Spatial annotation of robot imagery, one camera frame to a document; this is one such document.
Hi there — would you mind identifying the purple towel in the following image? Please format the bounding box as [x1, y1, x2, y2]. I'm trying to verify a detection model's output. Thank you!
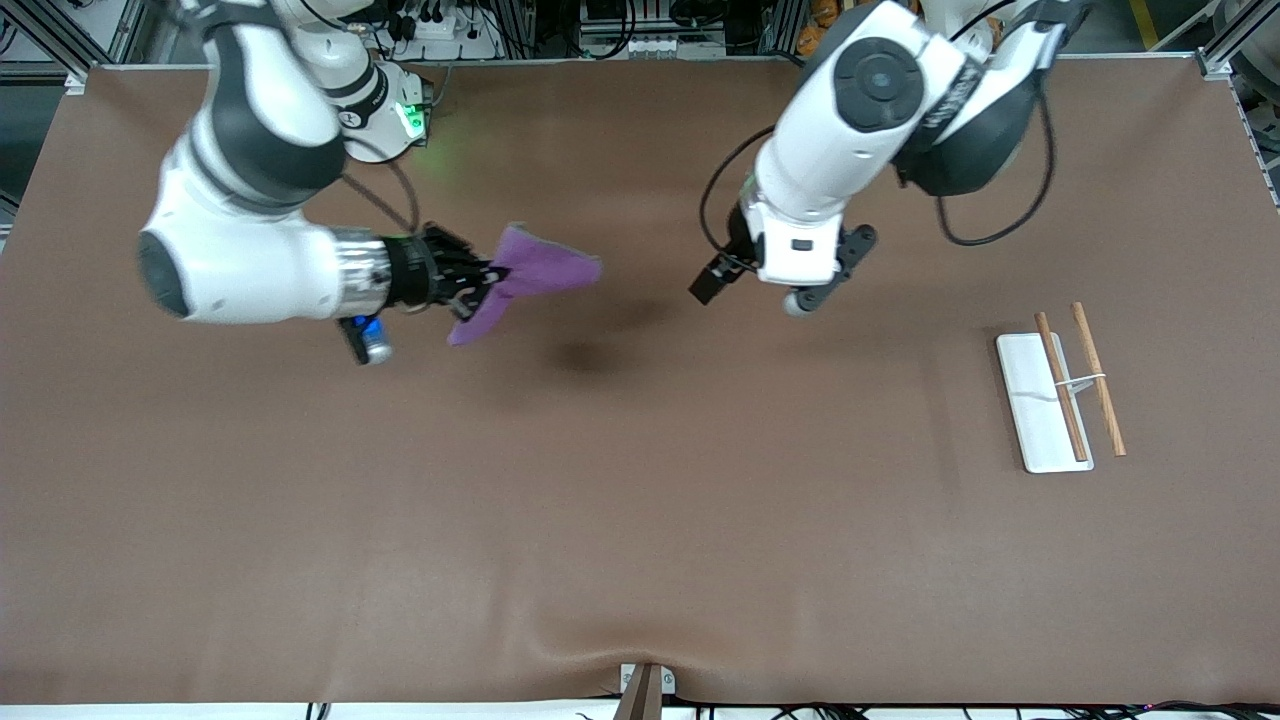
[446, 224, 603, 348]

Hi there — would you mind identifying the white rack with wooden bars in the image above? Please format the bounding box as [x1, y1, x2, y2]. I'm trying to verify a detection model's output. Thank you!
[995, 301, 1128, 474]

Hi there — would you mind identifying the white device with ports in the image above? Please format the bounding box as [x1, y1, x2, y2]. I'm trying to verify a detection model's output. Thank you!
[618, 34, 693, 59]

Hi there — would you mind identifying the brown table cover mat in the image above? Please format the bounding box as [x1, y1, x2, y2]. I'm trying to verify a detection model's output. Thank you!
[0, 55, 1280, 706]

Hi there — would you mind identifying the white power strip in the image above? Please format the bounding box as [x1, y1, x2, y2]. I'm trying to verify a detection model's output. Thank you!
[378, 0, 501, 61]

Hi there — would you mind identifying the pile of orange snack packs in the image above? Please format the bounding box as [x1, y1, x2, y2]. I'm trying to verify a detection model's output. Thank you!
[798, 0, 851, 53]

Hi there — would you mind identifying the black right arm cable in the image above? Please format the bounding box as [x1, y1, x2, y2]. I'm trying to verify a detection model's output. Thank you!
[340, 160, 422, 237]

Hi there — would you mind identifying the metal bracket with brown post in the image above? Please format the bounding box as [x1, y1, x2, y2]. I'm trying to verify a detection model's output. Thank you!
[615, 662, 677, 720]

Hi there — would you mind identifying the aluminium frame profile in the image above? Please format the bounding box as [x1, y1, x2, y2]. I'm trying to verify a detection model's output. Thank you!
[1197, 0, 1263, 79]
[0, 0, 101, 96]

